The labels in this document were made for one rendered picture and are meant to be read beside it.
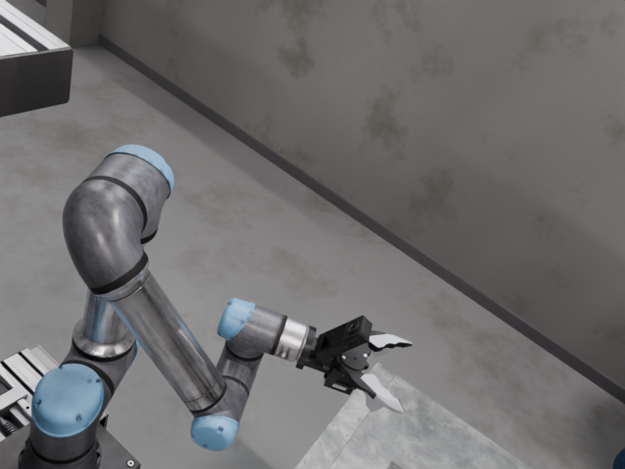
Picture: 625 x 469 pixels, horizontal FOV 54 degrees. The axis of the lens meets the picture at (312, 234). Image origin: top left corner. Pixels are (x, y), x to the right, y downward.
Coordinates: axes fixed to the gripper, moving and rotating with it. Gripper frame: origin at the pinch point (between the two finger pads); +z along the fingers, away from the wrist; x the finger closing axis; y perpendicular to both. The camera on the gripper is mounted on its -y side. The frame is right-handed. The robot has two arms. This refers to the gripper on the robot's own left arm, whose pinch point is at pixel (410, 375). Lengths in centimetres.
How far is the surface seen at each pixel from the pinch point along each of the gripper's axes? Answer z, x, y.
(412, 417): 26, -41, 72
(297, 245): -22, -201, 174
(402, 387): 22, -52, 73
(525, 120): 70, -239, 64
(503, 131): 63, -240, 76
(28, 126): -204, -221, 177
